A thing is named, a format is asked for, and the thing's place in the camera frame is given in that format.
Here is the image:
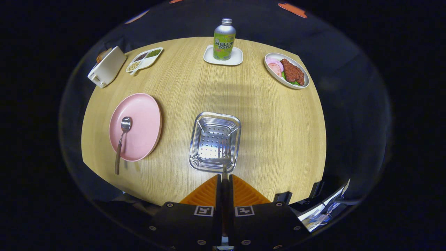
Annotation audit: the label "metal spoon with brown handle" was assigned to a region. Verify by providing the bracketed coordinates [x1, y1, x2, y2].
[115, 116, 132, 175]

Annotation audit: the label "black table clamp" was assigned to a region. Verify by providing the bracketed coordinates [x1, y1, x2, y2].
[310, 181, 324, 199]

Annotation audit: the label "metal fork with brown handle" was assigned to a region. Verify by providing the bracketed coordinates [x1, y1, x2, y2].
[220, 150, 231, 237]

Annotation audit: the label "perforated metal basket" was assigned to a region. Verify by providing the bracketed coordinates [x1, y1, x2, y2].
[189, 112, 241, 173]

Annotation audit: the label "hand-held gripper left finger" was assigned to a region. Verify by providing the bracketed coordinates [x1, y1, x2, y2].
[150, 174, 223, 250]

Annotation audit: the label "brown meat piece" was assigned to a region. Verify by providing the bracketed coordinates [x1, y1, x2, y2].
[280, 59, 305, 86]

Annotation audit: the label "white divided dish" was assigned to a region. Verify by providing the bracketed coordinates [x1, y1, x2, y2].
[126, 47, 163, 76]

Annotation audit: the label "white toaster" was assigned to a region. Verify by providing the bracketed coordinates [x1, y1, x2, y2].
[87, 46, 127, 88]

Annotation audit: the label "pink round plate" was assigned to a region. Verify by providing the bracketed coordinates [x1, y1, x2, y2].
[109, 93, 162, 162]

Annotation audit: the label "green lettuce leaf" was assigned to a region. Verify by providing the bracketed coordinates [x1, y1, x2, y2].
[282, 71, 301, 86]

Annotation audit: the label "green soda bottle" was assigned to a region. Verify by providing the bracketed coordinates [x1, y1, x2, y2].
[213, 18, 236, 61]

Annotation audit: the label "white oval plate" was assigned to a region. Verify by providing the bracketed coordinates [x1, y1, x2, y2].
[264, 53, 310, 90]

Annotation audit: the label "white square coaster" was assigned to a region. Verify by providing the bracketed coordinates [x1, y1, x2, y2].
[203, 45, 244, 66]

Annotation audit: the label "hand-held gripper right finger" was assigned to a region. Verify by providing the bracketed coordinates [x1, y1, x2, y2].
[228, 174, 310, 250]

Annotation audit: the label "toasted bread slices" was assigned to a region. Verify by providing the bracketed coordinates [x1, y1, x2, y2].
[96, 49, 112, 64]

